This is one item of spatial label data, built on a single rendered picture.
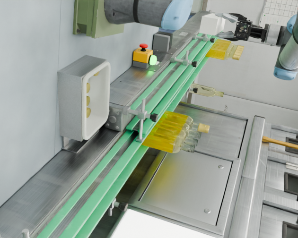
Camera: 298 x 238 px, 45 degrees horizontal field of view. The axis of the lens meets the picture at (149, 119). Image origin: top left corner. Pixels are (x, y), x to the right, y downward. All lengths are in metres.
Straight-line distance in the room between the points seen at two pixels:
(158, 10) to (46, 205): 0.62
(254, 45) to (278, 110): 1.45
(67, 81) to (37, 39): 0.17
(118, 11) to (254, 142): 0.96
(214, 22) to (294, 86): 6.18
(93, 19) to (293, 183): 1.06
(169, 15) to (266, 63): 6.37
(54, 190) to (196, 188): 0.57
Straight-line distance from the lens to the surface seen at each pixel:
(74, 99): 1.08
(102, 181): 1.10
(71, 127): 1.13
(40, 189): 1.06
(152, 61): 1.61
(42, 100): 1.04
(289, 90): 7.54
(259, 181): 1.55
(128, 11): 1.09
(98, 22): 1.08
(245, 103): 7.70
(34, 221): 0.97
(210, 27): 1.39
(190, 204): 1.31
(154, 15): 1.06
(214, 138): 1.77
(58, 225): 0.98
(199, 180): 1.43
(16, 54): 0.91
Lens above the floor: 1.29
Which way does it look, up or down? 15 degrees down
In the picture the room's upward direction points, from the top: 104 degrees clockwise
